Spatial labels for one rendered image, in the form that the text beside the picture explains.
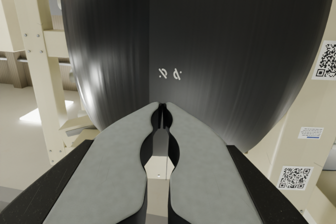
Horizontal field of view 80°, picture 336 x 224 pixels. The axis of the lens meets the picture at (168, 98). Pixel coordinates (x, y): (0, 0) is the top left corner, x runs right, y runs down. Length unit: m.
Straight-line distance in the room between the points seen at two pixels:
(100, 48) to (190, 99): 0.10
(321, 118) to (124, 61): 0.45
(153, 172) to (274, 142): 0.51
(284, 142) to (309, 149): 0.07
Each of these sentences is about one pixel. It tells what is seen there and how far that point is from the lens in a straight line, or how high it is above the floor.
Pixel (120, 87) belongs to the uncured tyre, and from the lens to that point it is 0.21.
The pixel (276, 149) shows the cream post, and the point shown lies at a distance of 0.54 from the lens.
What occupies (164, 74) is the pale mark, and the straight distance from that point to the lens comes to 0.20.
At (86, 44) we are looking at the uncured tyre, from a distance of 0.21.
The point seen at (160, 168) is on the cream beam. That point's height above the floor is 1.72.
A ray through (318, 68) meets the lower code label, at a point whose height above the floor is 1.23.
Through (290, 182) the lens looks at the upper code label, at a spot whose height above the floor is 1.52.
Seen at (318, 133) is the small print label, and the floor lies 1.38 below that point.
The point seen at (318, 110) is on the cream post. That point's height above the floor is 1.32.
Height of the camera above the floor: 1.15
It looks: 22 degrees up
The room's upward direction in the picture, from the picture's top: 177 degrees counter-clockwise
